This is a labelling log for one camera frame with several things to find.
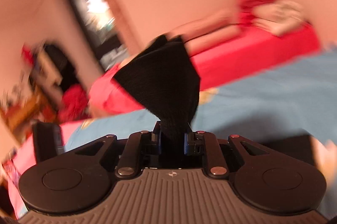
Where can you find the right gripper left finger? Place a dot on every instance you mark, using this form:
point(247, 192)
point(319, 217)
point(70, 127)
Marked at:
point(137, 147)

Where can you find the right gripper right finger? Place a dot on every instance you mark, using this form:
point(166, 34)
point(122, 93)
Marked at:
point(204, 147)

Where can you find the black pants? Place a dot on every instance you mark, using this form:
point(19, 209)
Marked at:
point(163, 79)

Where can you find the stack of red clothes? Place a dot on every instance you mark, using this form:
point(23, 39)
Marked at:
point(75, 103)

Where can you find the smartphone on stand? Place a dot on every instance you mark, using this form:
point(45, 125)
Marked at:
point(47, 141)

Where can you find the blue floral bed sheet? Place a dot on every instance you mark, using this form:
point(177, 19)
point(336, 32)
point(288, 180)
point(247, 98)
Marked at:
point(281, 104)

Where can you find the lower pink folded quilt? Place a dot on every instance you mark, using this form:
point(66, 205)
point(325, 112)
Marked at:
point(207, 41)

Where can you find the hanging dark clothes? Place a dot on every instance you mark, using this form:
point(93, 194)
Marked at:
point(50, 71)

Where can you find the wooden shelf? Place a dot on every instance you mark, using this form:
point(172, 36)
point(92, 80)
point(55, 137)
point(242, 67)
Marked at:
point(19, 117)

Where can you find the red pillow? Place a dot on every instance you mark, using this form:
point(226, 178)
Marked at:
point(245, 15)

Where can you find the dark framed window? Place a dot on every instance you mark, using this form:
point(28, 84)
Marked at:
point(99, 28)

